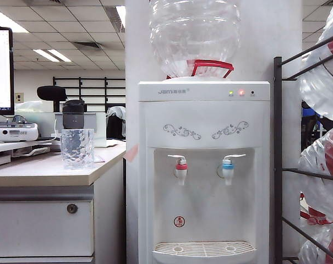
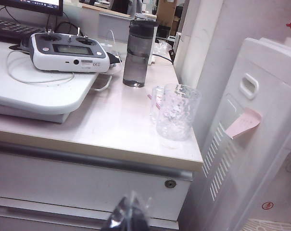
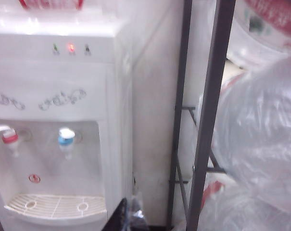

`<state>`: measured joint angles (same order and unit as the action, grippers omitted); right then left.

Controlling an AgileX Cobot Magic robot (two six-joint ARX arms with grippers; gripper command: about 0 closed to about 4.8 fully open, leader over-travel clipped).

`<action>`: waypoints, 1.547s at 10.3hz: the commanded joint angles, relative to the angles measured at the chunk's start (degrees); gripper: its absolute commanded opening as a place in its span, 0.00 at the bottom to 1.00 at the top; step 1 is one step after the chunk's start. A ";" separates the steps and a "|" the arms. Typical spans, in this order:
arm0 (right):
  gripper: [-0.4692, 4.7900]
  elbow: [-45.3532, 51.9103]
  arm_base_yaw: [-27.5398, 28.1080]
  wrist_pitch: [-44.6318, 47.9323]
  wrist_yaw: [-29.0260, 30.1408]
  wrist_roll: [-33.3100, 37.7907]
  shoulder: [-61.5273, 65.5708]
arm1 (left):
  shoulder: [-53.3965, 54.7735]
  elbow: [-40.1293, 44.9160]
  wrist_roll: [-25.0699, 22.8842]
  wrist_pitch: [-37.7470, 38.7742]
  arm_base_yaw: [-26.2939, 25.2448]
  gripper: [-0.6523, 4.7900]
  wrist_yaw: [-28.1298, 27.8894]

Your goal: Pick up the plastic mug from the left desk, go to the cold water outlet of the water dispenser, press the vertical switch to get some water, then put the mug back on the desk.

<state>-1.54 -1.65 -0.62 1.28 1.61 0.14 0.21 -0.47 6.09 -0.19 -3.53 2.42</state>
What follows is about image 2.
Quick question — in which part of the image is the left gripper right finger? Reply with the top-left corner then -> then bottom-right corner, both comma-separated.
130,191 -> 152,231

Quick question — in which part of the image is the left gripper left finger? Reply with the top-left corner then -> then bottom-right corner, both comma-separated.
103,196 -> 131,231

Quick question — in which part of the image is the clear textured plastic mug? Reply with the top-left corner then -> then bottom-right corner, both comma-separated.
149,83 -> 202,143

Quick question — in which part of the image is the white water dispenser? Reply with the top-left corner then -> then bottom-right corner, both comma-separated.
201,36 -> 291,231

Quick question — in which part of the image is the white desk riser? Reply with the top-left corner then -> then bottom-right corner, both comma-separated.
0,39 -> 101,125

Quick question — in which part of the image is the dark grey water bottle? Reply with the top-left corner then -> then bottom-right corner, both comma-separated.
122,20 -> 159,88

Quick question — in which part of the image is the grey desk partition panel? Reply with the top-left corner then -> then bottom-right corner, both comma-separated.
98,12 -> 133,44

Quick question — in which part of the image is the white drawer cabinet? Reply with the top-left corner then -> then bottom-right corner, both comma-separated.
0,139 -> 194,231

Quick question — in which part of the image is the pink sticky note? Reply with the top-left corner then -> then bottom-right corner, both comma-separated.
225,107 -> 262,140

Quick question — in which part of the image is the white box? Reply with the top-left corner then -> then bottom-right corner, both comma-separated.
148,24 -> 159,65

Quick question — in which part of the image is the white RC transmitter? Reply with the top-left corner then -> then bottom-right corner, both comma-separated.
27,27 -> 111,73

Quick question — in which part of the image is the clear plastic bag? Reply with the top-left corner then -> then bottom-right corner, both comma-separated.
153,40 -> 173,56

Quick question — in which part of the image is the black keyboard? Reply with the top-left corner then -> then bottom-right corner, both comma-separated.
0,18 -> 47,44

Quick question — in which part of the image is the black computer monitor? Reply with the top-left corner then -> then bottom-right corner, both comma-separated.
0,0 -> 64,16

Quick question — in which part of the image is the black desk cable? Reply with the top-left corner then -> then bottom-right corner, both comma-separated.
152,54 -> 174,66

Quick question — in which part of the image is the white thin cable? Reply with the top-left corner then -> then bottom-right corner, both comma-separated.
7,49 -> 76,85
106,30 -> 124,67

